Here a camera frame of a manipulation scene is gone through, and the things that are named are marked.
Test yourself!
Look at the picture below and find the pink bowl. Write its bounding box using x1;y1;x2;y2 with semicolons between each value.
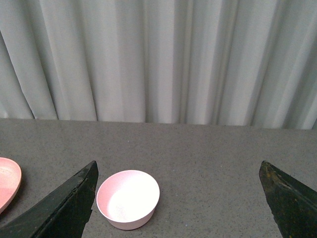
96;170;160;230

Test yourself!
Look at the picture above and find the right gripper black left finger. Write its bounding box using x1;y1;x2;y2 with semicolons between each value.
0;161;99;238

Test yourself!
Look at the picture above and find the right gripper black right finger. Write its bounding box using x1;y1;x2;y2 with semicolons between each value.
259;161;317;238

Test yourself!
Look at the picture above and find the pink plate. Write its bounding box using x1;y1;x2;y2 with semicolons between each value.
0;157;22;213

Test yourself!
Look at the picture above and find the white curtain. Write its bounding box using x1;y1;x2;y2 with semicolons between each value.
0;0;317;129

